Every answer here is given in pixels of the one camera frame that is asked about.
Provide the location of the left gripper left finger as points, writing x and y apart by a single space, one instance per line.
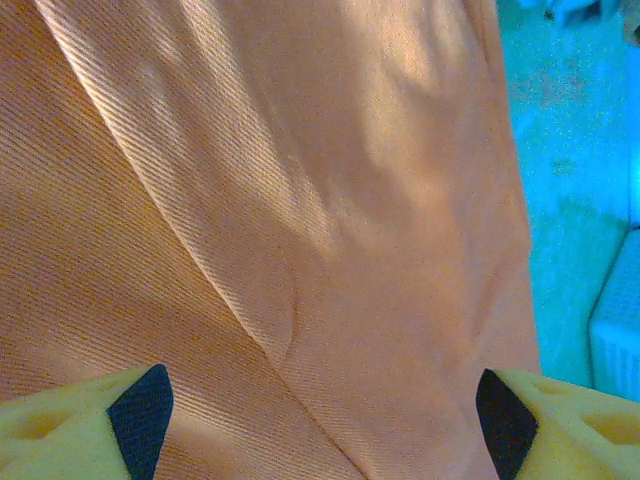
60 435

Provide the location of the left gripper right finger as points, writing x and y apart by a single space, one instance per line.
575 435

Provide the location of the orange trousers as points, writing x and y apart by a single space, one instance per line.
250 200

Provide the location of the teal plastic basket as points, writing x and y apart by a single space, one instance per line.
620 350

